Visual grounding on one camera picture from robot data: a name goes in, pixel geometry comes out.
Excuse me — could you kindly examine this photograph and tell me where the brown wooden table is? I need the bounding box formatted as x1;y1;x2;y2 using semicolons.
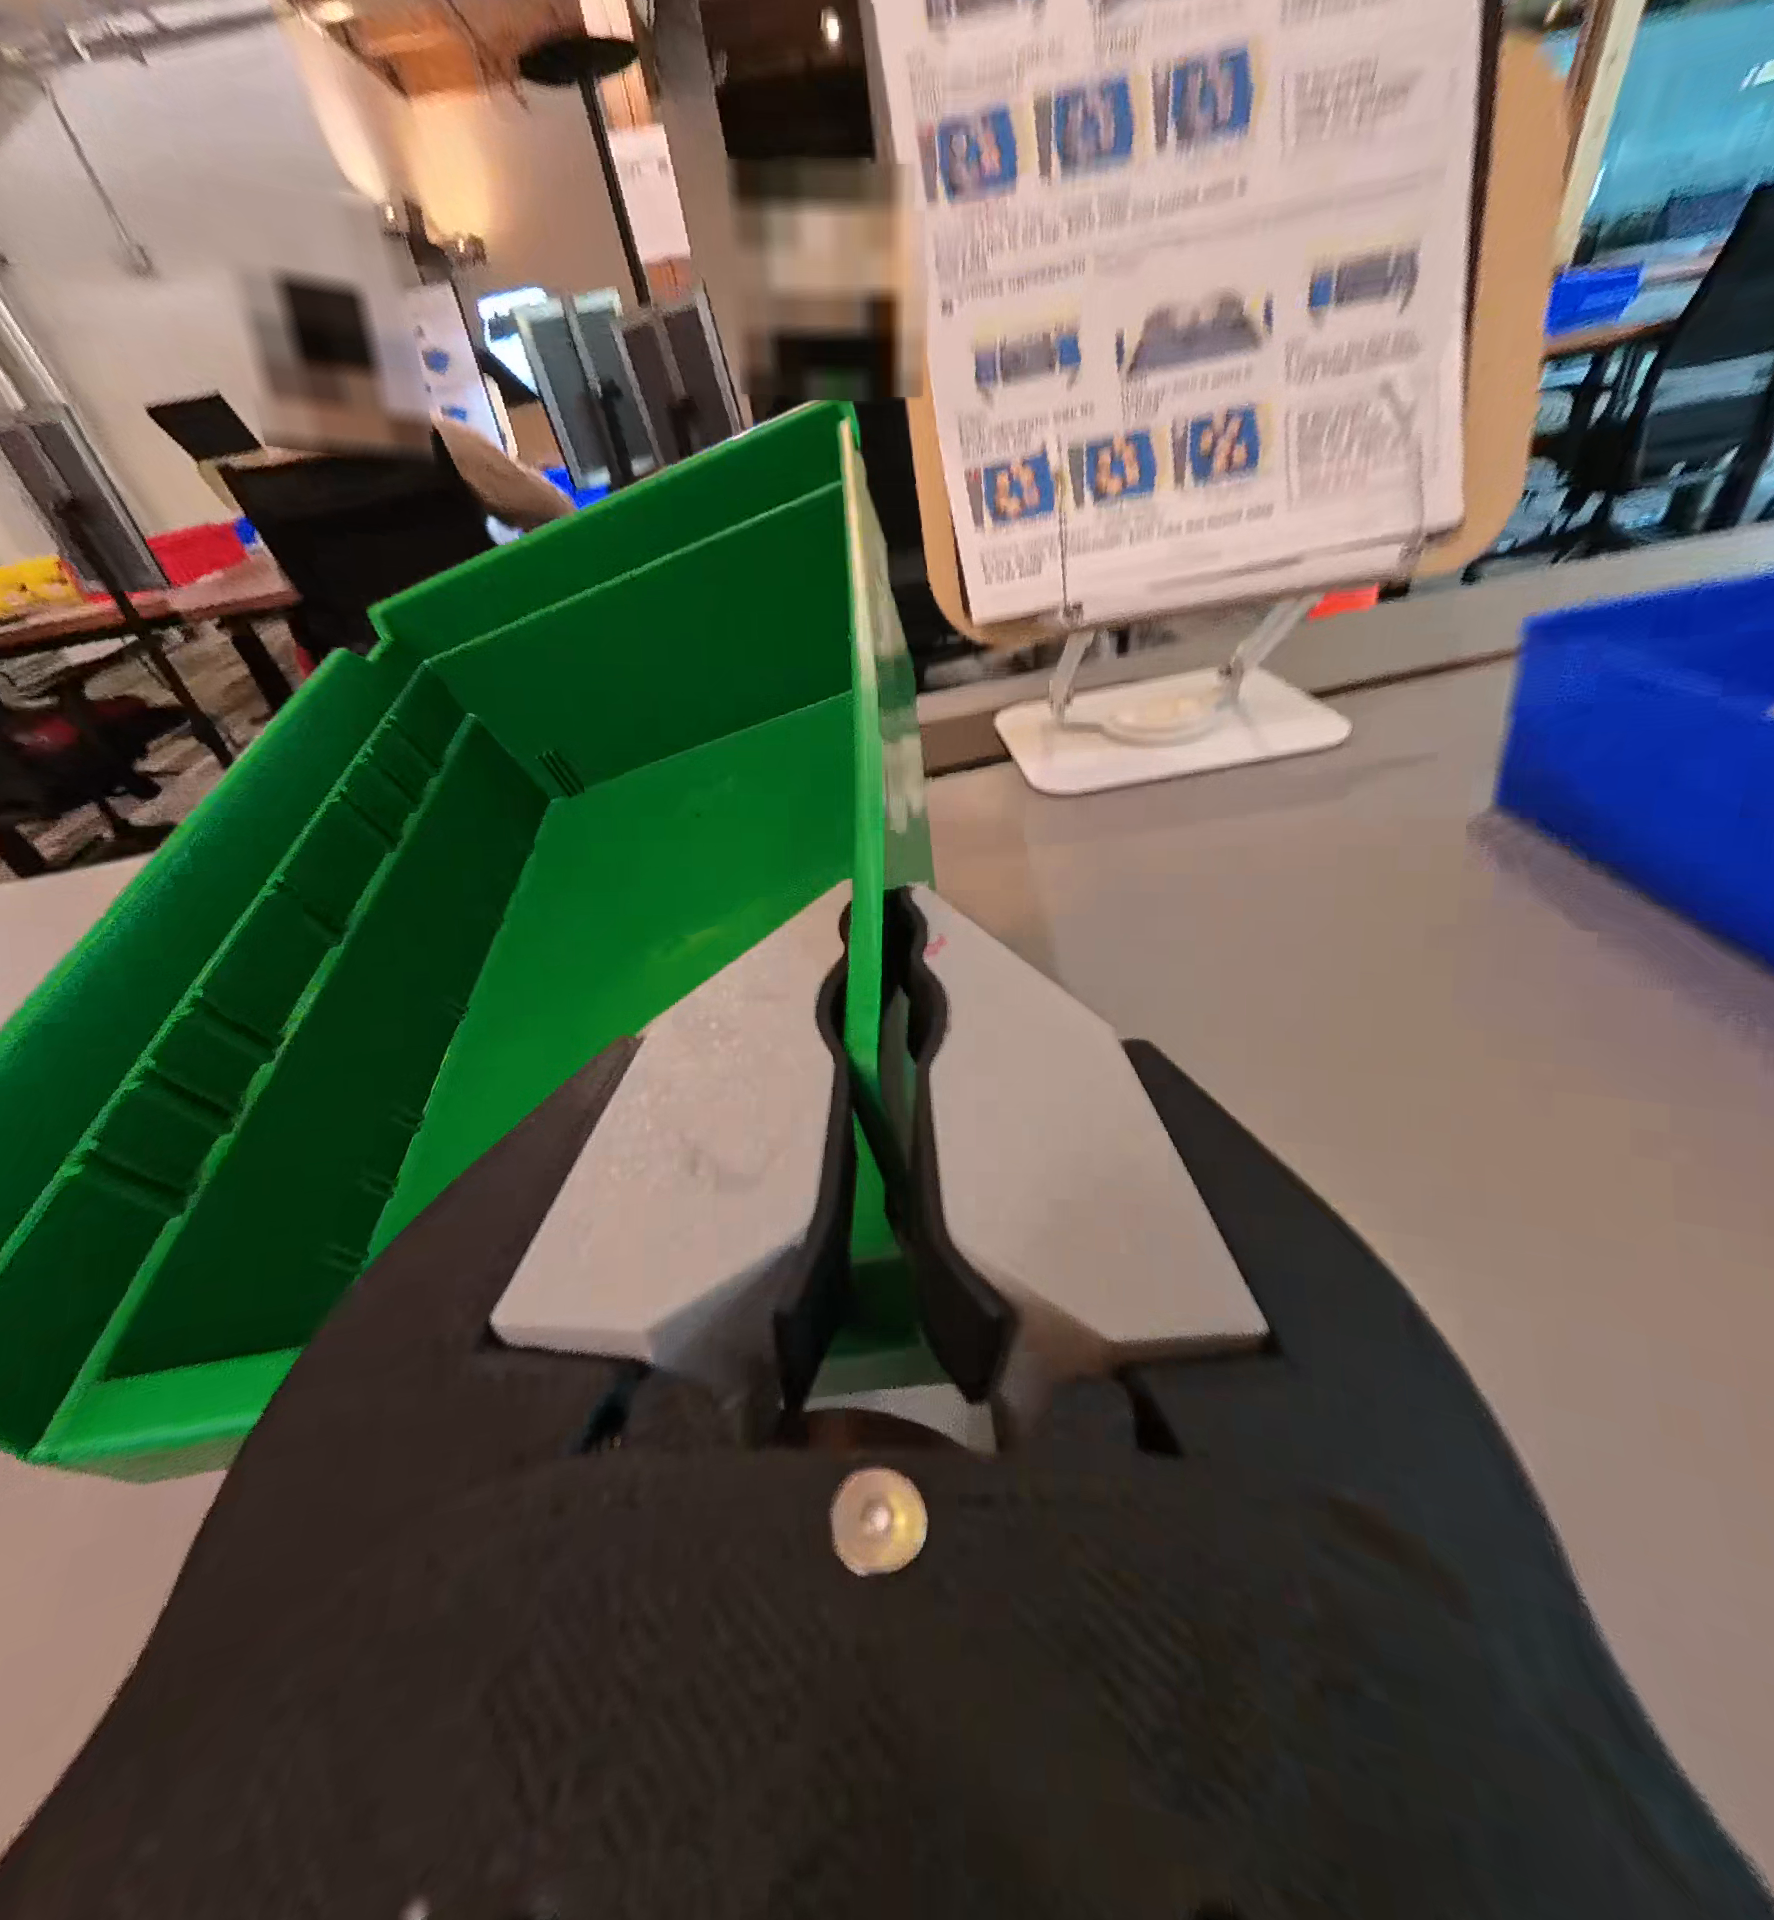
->
0;567;304;880

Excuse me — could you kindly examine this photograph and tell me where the printed instruction sheet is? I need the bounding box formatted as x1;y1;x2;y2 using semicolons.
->
865;0;1483;629

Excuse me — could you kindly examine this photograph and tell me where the instruction sheet on stand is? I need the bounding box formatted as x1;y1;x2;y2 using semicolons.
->
909;0;1645;647

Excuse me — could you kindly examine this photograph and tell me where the white document stand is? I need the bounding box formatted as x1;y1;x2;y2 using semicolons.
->
995;592;1353;798

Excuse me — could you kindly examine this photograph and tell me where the blue plastic bin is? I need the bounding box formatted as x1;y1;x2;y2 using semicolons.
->
1494;559;1774;1060

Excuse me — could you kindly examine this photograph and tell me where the red storage bin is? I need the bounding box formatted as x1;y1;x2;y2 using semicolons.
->
142;521;256;590

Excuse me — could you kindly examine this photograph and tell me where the blue storage crate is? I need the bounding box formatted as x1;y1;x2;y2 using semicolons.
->
1546;261;1645;339

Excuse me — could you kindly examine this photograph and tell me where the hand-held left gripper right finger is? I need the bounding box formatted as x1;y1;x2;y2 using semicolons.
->
886;885;1270;1409

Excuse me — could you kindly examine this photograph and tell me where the green plastic bin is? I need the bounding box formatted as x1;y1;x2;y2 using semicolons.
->
0;403;935;1484

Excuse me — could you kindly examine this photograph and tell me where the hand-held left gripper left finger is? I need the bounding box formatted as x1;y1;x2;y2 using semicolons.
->
488;881;889;1449

